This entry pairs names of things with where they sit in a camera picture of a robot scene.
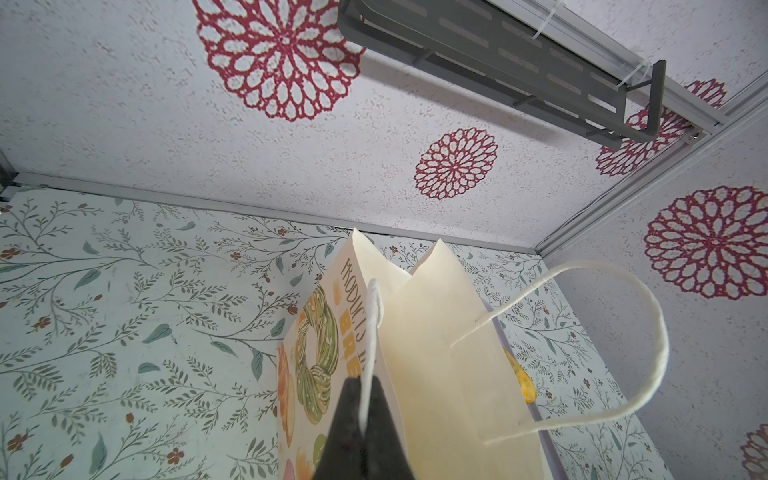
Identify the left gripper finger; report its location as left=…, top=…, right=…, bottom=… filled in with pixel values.
left=313, top=378, right=415, bottom=480

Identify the white paper bag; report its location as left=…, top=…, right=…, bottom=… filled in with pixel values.
left=277, top=231, right=669, bottom=479

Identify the yellow elongated bread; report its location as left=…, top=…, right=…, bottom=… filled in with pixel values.
left=505, top=351, right=537, bottom=404

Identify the grey metal wall shelf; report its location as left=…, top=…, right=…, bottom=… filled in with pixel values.
left=338, top=1, right=666, bottom=149

